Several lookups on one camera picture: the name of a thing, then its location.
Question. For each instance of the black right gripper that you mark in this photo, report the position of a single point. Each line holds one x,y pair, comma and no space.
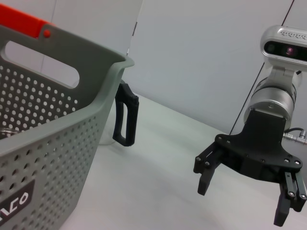
259,148

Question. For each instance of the grey-green perforated storage bin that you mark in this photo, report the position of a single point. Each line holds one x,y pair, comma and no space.
72,134

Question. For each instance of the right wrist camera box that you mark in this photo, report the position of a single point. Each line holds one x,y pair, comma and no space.
285,45

